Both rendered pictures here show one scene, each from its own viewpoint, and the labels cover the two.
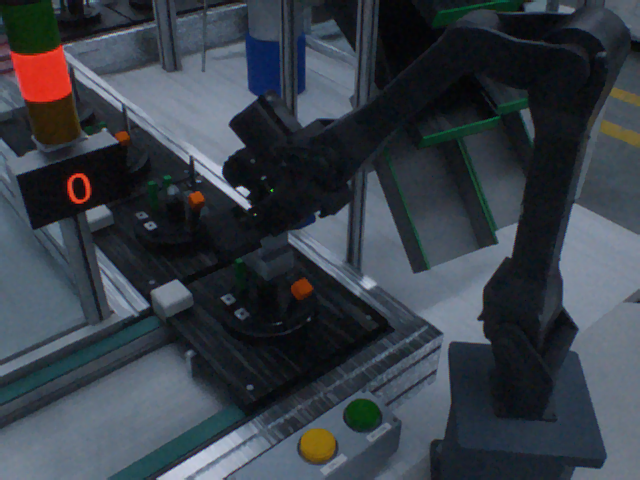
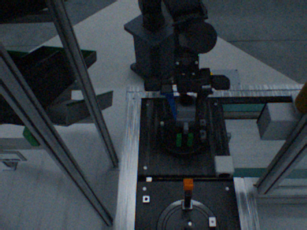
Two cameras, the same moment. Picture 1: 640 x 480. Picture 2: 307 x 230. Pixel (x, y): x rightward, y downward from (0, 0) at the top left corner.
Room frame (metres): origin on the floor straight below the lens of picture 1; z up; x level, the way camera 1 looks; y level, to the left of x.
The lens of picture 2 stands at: (1.01, 0.29, 1.64)
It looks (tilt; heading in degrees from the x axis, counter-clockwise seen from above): 55 degrees down; 225
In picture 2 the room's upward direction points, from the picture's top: 4 degrees counter-clockwise
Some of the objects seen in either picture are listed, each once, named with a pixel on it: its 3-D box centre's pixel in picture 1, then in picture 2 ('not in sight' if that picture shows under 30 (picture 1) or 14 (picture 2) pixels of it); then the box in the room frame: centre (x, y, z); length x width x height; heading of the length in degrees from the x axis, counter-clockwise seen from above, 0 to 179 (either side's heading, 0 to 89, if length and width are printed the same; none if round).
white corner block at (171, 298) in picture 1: (172, 302); (223, 167); (0.70, 0.21, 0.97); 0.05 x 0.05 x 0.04; 40
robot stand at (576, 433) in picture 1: (504, 451); (155, 48); (0.46, -0.22, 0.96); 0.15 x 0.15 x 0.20; 85
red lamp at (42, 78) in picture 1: (42, 70); not in sight; (0.65, 0.29, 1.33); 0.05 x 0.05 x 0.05
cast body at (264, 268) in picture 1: (260, 238); (185, 111); (0.69, 0.08, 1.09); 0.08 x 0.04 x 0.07; 40
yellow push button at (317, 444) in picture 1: (317, 446); not in sight; (0.46, 0.00, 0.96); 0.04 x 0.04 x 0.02
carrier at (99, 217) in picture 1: (174, 205); (188, 228); (0.88, 0.24, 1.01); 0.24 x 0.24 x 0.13; 40
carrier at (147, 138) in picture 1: (108, 147); not in sight; (1.07, 0.40, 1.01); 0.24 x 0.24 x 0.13; 40
